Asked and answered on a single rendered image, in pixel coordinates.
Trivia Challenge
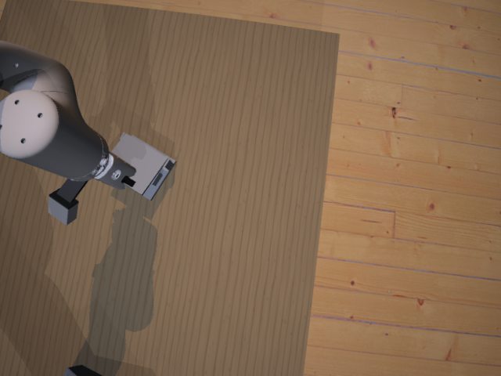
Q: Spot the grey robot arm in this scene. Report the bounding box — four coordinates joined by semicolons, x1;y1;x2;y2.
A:
0;41;109;226

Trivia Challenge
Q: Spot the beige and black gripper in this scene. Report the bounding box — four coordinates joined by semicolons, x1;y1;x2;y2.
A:
94;152;136;190

